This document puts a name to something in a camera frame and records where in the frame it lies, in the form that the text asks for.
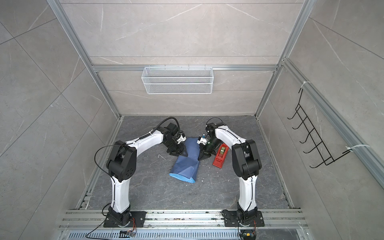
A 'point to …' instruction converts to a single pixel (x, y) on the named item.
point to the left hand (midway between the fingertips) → (186, 154)
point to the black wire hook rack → (313, 135)
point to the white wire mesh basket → (177, 80)
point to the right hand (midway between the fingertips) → (201, 159)
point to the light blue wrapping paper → (185, 167)
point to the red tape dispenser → (221, 154)
